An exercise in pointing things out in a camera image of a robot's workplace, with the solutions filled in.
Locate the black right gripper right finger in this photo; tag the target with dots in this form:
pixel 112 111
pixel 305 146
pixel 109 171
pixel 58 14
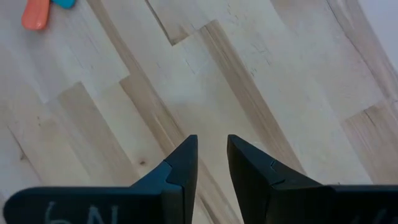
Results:
pixel 311 205

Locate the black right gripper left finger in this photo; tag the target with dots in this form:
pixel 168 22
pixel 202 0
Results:
pixel 93 205

